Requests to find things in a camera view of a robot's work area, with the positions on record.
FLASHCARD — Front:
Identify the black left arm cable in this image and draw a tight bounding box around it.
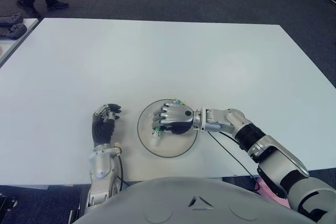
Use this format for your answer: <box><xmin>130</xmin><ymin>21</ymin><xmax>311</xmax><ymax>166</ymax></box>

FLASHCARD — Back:
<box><xmin>114</xmin><ymin>152</ymin><xmax>130</xmax><ymax>188</ymax></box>

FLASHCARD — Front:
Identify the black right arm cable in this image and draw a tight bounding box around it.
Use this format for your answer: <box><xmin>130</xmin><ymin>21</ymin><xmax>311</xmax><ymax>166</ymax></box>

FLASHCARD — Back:
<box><xmin>208</xmin><ymin>130</ymin><xmax>260</xmax><ymax>192</ymax></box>

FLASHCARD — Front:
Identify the grey robot torso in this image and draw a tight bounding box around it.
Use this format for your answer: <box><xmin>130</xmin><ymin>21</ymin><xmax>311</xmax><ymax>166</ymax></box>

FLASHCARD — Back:
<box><xmin>69</xmin><ymin>176</ymin><xmax>320</xmax><ymax>224</ymax></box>

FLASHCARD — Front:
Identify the white plate with black rim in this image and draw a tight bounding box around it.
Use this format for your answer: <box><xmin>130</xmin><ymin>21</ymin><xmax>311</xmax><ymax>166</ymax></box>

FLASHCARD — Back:
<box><xmin>137</xmin><ymin>99</ymin><xmax>199</xmax><ymax>159</ymax></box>

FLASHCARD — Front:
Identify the dark game controller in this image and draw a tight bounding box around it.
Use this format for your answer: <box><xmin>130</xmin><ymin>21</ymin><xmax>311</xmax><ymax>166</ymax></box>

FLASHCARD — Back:
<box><xmin>0</xmin><ymin>14</ymin><xmax>24</xmax><ymax>27</ymax></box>
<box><xmin>0</xmin><ymin>23</ymin><xmax>28</xmax><ymax>40</ymax></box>

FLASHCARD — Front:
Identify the black metal floor base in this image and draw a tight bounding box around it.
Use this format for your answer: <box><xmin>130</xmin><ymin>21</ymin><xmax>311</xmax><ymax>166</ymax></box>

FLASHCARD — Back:
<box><xmin>0</xmin><ymin>191</ymin><xmax>18</xmax><ymax>214</ymax></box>

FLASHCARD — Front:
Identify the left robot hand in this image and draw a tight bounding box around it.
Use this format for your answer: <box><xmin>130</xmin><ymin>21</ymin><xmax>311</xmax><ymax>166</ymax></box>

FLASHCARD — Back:
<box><xmin>91</xmin><ymin>102</ymin><xmax>122</xmax><ymax>146</ymax></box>

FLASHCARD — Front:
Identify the green white toothpaste tube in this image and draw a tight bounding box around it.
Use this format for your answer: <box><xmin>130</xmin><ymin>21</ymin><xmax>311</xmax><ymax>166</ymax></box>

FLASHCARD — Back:
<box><xmin>151</xmin><ymin>98</ymin><xmax>184</xmax><ymax>148</ymax></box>

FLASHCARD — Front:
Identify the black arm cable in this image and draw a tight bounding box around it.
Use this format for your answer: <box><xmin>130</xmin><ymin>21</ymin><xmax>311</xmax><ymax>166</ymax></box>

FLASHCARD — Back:
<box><xmin>114</xmin><ymin>152</ymin><xmax>130</xmax><ymax>188</ymax></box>
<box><xmin>208</xmin><ymin>130</ymin><xmax>260</xmax><ymax>192</ymax></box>

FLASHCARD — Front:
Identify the pink cardboard box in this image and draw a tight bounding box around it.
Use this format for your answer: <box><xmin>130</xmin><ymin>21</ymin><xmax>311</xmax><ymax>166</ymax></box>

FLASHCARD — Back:
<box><xmin>256</xmin><ymin>176</ymin><xmax>290</xmax><ymax>209</ymax></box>

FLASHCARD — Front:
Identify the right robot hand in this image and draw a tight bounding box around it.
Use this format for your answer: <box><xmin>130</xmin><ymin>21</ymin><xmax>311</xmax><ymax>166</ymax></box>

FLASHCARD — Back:
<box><xmin>151</xmin><ymin>101</ymin><xmax>195</xmax><ymax>135</ymax></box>

